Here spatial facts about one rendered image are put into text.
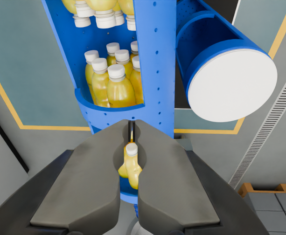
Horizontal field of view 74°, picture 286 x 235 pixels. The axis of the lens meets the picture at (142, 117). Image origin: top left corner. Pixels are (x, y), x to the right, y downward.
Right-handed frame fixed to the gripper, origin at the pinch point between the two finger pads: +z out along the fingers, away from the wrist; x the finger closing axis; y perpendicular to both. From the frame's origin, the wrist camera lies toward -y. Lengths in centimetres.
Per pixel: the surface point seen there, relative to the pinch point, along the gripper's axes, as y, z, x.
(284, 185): 210, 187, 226
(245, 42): -1, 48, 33
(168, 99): 11.7, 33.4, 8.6
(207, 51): 2, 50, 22
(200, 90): 14, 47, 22
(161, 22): -6.0, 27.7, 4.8
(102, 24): -5.3, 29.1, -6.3
